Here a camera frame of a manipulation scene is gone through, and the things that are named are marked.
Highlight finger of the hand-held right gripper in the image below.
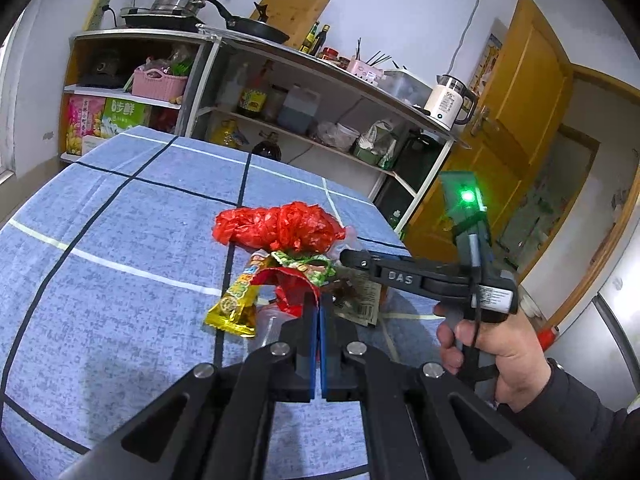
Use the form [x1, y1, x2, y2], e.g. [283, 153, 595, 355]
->
[339, 248, 432, 292]

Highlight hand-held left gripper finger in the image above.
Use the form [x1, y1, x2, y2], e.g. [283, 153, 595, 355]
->
[60, 291, 321, 480]
[320, 291, 576, 480]

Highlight clear packet with brown label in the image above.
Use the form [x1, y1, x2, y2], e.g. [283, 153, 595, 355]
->
[332, 277, 382, 328]

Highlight clear plastic cup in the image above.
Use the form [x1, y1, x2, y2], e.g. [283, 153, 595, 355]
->
[255, 305, 301, 353]

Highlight red snack wrapper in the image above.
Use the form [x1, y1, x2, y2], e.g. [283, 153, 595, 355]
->
[257, 266, 321, 318]

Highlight green snack wrapper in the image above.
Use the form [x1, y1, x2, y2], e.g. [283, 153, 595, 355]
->
[270, 250, 337, 286]

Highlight yellow snack wrapper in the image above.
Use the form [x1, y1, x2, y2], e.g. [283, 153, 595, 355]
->
[204, 252, 266, 338]

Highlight red plastic bag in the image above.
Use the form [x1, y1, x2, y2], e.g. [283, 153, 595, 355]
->
[212, 201, 347, 253]

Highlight person's right forearm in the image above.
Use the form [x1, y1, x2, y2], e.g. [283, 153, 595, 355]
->
[497, 357, 640, 480]

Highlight person's right hand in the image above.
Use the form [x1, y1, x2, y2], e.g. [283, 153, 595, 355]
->
[432, 302, 553, 413]

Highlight red thermos flask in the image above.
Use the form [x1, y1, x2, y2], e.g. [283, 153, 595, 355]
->
[537, 325, 562, 354]

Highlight black cabinet appliance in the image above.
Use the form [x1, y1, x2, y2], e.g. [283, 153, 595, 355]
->
[372, 130, 447, 232]

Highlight grey refrigerator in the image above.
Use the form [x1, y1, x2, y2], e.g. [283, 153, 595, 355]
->
[547, 240, 640, 411]

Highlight green bowl with bags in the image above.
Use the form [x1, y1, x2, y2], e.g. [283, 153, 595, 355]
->
[352, 120, 401, 169]

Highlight crumpled plastic bags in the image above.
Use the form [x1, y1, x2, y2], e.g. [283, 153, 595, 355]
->
[312, 121, 361, 152]

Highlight wooden door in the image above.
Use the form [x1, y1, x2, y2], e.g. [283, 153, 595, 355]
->
[400, 0, 574, 277]

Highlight dark oil bottle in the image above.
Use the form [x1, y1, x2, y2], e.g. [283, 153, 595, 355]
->
[251, 130, 286, 162]

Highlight white electric kettle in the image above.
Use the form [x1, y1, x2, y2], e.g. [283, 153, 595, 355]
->
[424, 74, 478, 131]

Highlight clear storage box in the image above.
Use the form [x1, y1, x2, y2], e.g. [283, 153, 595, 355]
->
[382, 70, 434, 107]

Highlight grey jerrycan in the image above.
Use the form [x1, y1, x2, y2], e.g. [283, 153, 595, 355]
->
[276, 85, 321, 134]

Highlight pink utensil holder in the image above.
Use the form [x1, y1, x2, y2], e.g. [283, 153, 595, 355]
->
[346, 57, 385, 84]

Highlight yellow cooking oil bottle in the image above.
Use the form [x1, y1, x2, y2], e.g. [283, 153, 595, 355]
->
[210, 119, 251, 149]

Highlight long white kitchen shelf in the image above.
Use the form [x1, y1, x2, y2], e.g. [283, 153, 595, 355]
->
[180, 24, 457, 233]

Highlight blue checked tablecloth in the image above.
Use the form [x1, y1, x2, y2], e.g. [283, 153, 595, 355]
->
[0, 125, 446, 480]

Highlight yellow label oil bottle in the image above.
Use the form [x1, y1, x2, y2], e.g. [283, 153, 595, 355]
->
[237, 60, 274, 119]

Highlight white plastic jug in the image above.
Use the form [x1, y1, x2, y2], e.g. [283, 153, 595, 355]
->
[219, 62, 251, 111]

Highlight green label sauce bottle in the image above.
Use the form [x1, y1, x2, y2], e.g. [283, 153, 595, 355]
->
[299, 21, 321, 54]

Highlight black frying pan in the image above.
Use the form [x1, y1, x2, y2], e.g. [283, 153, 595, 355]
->
[205, 0, 291, 45]

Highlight wooden cutting board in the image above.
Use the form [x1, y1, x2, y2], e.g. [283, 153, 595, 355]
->
[248, 0, 332, 52]

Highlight pink plastic basket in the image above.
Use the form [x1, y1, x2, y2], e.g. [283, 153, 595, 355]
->
[131, 66, 189, 101]

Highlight green carton box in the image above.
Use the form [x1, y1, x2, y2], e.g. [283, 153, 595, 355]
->
[100, 97, 154, 137]

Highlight pink snack bag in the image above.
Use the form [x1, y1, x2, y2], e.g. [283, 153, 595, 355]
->
[65, 95, 107, 157]

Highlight black induction cooker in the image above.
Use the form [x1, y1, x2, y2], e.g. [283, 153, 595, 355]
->
[120, 6, 202, 32]

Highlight dark pot on shelf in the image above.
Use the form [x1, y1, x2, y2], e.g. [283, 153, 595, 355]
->
[80, 50, 129, 89]

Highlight yellow power strip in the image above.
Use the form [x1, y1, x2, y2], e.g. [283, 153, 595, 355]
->
[82, 0, 112, 31]

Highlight metal door handle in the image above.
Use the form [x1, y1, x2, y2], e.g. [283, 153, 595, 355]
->
[469, 105, 497, 137]

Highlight wall calendar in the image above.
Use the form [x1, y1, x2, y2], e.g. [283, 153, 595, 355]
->
[470, 32, 504, 94]

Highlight small white frame shelf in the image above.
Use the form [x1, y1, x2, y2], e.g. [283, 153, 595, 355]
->
[61, 29, 217, 162]

